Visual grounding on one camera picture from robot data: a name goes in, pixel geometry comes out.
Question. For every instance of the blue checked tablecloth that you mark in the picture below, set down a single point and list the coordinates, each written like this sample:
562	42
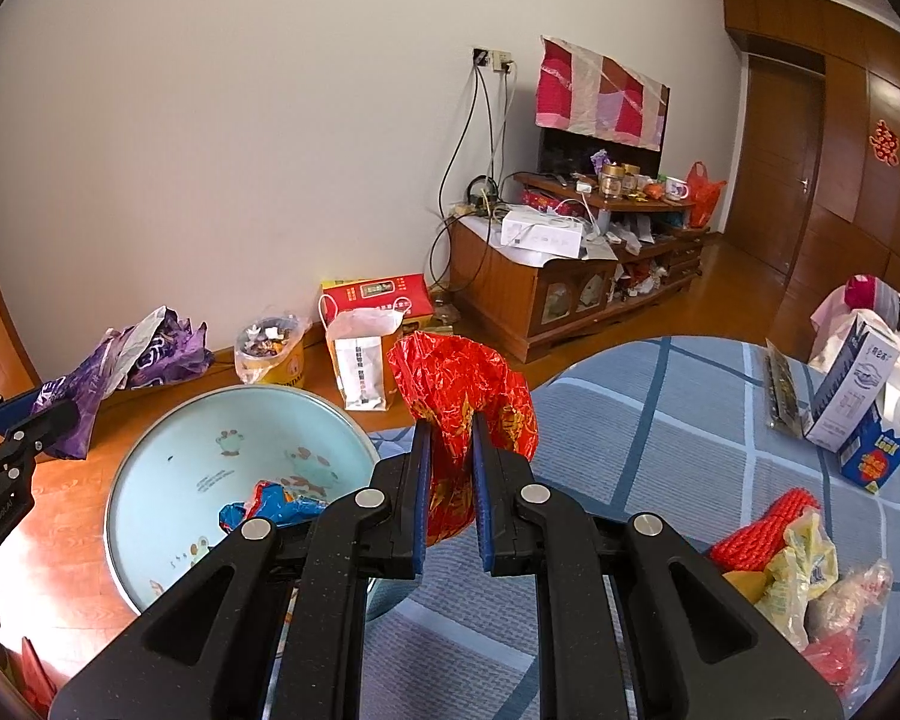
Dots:
645	427

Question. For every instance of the white printed mug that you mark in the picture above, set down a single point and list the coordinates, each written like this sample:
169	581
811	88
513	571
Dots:
675	189

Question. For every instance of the red gift box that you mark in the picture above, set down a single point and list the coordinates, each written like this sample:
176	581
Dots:
375	292

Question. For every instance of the red paper wall decal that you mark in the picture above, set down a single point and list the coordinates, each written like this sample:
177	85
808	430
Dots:
883	141

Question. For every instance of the white paper bag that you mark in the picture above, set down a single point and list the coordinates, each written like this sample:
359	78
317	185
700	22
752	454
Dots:
360	367

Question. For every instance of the small blue carton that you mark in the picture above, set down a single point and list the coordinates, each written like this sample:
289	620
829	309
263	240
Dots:
874	457

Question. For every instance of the wooden door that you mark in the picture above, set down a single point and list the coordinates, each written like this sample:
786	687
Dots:
776	165

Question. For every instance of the purple artificial flowers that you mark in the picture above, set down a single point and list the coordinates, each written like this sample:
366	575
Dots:
599	160

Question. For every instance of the white flat box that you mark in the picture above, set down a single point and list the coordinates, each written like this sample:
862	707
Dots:
540	236

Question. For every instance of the black television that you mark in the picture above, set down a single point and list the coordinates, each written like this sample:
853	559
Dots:
562	154

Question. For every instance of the wooden wardrobe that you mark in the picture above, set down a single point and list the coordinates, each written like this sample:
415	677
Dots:
862	240

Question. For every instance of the red foil bag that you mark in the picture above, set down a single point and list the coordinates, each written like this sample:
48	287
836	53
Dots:
457	382

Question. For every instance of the purple plastic bag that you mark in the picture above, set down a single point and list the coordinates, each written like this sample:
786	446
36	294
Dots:
157	352

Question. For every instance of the red white patchwork cloth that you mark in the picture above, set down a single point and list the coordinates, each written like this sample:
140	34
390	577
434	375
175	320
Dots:
592	90

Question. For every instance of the clear plastic bag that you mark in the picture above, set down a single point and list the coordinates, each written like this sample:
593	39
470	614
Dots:
847	600

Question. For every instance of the dark flat foil packet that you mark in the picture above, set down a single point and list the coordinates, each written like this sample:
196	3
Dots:
787	390

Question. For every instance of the wooden television cabinet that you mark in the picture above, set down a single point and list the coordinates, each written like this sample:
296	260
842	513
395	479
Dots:
510	292

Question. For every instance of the red packet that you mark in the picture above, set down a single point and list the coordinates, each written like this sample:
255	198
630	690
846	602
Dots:
551	202

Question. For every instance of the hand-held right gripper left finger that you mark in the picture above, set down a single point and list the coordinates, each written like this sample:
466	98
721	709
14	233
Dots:
420	502

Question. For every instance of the gold lidded jar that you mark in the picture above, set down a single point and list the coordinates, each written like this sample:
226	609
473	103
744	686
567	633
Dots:
610	181
631	178

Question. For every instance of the red foam net sleeve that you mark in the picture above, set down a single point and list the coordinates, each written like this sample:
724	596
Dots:
765	532

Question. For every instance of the cow print blanket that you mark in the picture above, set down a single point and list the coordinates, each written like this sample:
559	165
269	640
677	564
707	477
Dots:
866	289

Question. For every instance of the light blue cartoon bucket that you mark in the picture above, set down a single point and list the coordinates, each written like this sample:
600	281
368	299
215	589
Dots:
217	435

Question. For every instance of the yellow green plastic bag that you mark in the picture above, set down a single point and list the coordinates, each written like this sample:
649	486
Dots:
795	577

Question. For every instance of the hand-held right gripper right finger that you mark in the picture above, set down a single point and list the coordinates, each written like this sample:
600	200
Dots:
484	502

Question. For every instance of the orange plastic bag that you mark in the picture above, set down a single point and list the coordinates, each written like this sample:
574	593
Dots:
701	199

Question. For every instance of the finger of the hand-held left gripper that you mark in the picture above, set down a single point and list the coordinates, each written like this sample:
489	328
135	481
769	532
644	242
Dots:
45	427
15	409

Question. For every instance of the brown packets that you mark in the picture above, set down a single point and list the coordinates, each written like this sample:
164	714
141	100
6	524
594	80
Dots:
442	315

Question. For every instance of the tall white milk carton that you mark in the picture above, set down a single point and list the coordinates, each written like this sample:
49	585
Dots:
855	382

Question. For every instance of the red crumpled plastic wrapper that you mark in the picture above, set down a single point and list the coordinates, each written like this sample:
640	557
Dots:
832	664

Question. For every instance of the blue snack wrapper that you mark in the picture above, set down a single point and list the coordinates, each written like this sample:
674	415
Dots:
270	502

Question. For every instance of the clear bag of wrappers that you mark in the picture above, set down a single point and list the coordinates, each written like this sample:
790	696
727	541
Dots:
270	352

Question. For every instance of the wall socket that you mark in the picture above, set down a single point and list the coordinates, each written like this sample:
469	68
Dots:
495	60

